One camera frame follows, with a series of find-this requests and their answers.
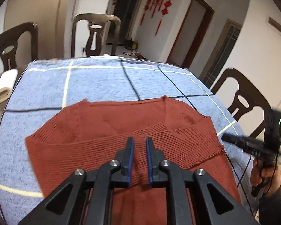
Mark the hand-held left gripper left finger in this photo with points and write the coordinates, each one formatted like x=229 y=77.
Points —
x=130 y=154

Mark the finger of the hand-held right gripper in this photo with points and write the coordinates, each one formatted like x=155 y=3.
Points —
x=231 y=139

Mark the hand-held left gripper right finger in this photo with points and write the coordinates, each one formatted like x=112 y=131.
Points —
x=149 y=157

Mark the rust red knitted sweater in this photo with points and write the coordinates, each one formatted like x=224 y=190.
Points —
x=131 y=117

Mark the person's right forearm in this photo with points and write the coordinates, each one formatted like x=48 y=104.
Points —
x=271 y=208

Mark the person's right hand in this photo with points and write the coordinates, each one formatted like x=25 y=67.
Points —
x=270 y=178

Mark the dark wooden chair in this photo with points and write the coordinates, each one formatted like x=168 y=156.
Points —
x=25 y=35
x=96 y=18
x=248 y=84

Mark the blue checked tablecloth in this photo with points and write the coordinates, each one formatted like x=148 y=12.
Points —
x=96 y=82

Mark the door with window grille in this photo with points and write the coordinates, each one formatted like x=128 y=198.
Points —
x=224 y=51

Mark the clutter of shoes and bottles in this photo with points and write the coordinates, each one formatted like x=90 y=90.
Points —
x=133 y=50

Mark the brown wooden door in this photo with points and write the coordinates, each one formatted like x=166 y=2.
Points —
x=189 y=30

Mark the dark doorway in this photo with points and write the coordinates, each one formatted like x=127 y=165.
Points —
x=127 y=14

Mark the white paper roll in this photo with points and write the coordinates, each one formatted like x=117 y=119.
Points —
x=7 y=82

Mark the brown wooden wall strip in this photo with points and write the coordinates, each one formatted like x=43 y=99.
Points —
x=279 y=28

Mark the red knot wall decoration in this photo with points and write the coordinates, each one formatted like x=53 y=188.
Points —
x=158 y=2

